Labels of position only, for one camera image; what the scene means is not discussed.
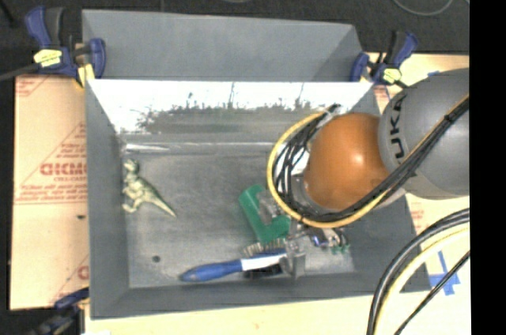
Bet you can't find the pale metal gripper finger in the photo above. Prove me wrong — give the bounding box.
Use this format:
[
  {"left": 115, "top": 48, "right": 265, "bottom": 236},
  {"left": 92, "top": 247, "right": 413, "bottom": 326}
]
[
  {"left": 278, "top": 251, "right": 308, "bottom": 280},
  {"left": 284, "top": 235, "right": 306, "bottom": 254}
]

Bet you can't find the green plastic block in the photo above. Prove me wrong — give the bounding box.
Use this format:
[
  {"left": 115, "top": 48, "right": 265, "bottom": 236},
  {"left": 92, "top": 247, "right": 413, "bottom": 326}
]
[{"left": 238, "top": 184, "right": 293, "bottom": 244}]

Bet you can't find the blue and white brush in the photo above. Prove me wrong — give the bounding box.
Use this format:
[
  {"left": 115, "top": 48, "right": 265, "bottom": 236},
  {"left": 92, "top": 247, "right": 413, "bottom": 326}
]
[{"left": 178, "top": 251, "right": 288, "bottom": 283}]

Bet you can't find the grey metal bin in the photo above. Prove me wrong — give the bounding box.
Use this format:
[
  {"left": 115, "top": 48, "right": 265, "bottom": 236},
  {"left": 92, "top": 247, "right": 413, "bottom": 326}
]
[{"left": 81, "top": 8, "right": 431, "bottom": 319}]

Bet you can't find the green and white toy dinosaur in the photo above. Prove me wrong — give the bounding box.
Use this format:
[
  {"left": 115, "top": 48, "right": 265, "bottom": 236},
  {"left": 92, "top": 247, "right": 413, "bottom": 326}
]
[{"left": 120, "top": 158, "right": 177, "bottom": 218}]

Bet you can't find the brown cardboard board red print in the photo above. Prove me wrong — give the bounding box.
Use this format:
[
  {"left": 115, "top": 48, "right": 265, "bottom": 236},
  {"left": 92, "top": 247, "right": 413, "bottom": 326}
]
[{"left": 8, "top": 51, "right": 470, "bottom": 311}]

